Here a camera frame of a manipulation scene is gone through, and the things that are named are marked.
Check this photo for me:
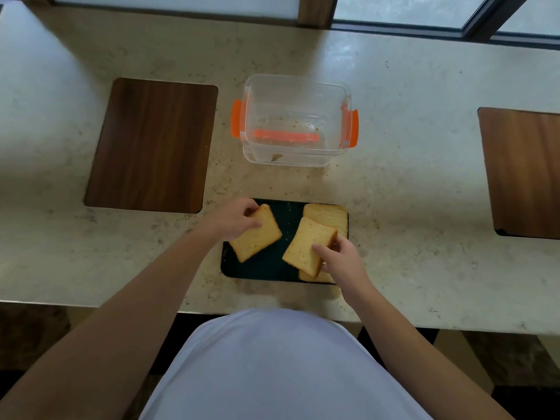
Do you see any wooden window post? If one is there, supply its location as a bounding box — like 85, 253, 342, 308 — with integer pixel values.
297, 0, 338, 30

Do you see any brown wooden placemat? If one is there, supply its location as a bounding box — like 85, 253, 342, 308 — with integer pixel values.
83, 78, 219, 214
477, 107, 560, 240

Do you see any dark window frame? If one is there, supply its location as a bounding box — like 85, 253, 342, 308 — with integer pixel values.
330, 0, 560, 50

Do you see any person's right hand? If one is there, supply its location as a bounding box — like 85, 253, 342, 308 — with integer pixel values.
311, 234, 373, 304

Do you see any person's white shirt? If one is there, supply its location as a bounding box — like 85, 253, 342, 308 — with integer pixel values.
139, 308, 434, 420

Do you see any person's left forearm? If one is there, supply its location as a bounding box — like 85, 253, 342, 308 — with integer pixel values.
0, 226, 219, 420

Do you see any clear container with orange clips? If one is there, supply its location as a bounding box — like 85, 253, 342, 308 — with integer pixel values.
230, 73, 359, 167

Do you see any toasted bread slice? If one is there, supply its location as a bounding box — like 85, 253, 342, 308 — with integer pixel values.
298, 269, 335, 284
282, 217, 339, 279
229, 204, 283, 263
303, 203, 349, 239

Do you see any person's right forearm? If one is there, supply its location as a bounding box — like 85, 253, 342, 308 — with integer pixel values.
348, 284, 517, 420

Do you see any dark green tray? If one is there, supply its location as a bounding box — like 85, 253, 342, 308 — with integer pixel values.
220, 198, 350, 285

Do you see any person's left hand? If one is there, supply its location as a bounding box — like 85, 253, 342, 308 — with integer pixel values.
202, 197, 264, 242

